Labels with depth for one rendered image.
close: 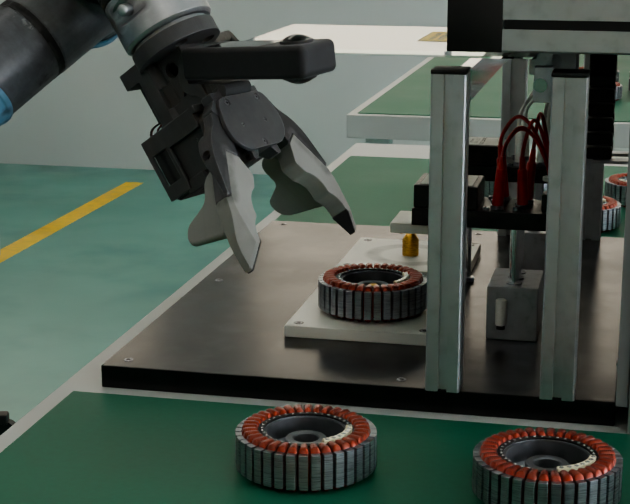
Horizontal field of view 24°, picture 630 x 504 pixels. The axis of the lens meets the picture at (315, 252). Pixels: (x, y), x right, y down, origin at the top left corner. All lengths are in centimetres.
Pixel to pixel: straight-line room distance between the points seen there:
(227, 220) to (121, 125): 557
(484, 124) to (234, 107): 195
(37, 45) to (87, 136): 548
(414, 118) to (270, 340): 167
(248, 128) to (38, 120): 567
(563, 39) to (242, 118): 27
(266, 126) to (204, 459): 28
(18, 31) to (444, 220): 39
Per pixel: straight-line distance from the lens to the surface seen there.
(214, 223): 108
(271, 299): 158
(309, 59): 107
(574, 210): 124
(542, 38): 120
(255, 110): 113
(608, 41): 120
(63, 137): 673
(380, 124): 307
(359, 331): 142
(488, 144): 166
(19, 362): 393
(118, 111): 662
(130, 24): 114
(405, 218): 146
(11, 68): 120
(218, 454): 120
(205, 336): 145
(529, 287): 143
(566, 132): 123
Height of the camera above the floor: 119
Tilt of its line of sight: 14 degrees down
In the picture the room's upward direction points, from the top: straight up
